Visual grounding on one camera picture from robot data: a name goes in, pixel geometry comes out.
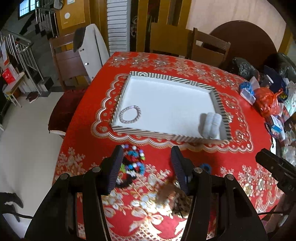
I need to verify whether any blue tissue pack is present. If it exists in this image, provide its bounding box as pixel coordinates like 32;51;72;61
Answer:
239;81;256;105

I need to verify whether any black scrunchie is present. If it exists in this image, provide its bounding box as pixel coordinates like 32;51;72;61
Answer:
115;174;137;189

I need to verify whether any black plastic bag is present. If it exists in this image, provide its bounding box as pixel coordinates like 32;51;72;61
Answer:
228;57;260;81

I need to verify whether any wooden chair with jacket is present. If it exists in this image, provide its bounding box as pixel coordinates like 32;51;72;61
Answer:
49;33;88;91

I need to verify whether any leopard print scrunchie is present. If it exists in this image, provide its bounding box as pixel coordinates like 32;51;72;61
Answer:
156;179;193;218

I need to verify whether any metal stair railing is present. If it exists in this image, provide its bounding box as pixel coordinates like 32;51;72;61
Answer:
1;29;44;95

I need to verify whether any white jacket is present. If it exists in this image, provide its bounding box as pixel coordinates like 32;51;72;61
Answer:
73;24;110;82

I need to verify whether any multicolour beaded bracelet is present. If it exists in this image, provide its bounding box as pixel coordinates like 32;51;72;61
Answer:
119;143;147;176

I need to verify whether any blue beaded bracelet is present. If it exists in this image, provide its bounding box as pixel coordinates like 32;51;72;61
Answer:
199;163;212;174

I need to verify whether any striped white tray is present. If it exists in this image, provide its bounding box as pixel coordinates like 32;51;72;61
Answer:
111;71;232;144

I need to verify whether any grey beaded bracelet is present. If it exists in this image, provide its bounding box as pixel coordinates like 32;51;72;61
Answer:
119;105;142;125

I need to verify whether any red floral tablecloth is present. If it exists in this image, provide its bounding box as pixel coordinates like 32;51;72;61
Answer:
54;52;282;240

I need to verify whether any red plastic bag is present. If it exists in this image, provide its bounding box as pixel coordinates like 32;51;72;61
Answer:
254;87;283;118

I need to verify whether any dark round tabletop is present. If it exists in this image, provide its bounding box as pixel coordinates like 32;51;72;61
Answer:
210;21;277;70

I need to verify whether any wooden chair behind table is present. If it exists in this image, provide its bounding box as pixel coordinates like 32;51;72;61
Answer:
190;28;231;67

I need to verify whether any white louvred door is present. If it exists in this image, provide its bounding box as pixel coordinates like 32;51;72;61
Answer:
107;0;131;55

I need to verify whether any white fluffy scrunchie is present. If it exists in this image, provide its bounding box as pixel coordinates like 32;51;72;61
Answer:
199;113;222;139

